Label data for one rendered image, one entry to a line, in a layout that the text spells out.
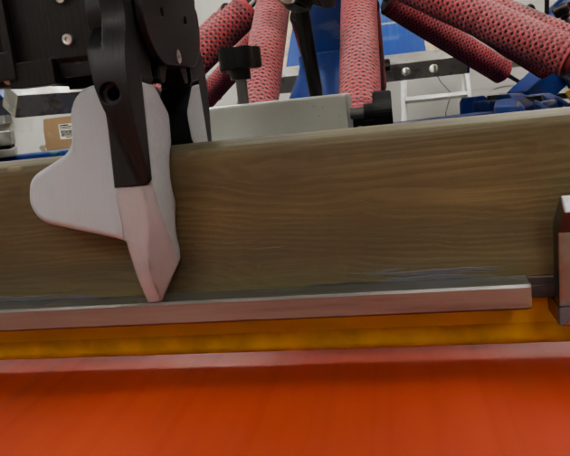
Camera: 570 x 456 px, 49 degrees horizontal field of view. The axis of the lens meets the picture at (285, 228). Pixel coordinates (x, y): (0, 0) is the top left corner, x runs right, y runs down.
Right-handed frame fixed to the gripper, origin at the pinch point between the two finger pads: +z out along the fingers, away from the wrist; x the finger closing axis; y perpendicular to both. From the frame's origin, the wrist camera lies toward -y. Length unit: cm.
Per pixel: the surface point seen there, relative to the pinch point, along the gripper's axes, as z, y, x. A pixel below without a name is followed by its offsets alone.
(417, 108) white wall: 6, -25, -412
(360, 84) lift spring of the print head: -7.7, -6.4, -46.2
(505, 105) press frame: -3, -24, -61
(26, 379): 5.3, 8.5, 1.4
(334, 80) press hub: -9, -1, -77
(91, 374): 5.3, 5.3, 1.0
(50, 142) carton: 3, 217, -365
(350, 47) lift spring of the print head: -12, -5, -52
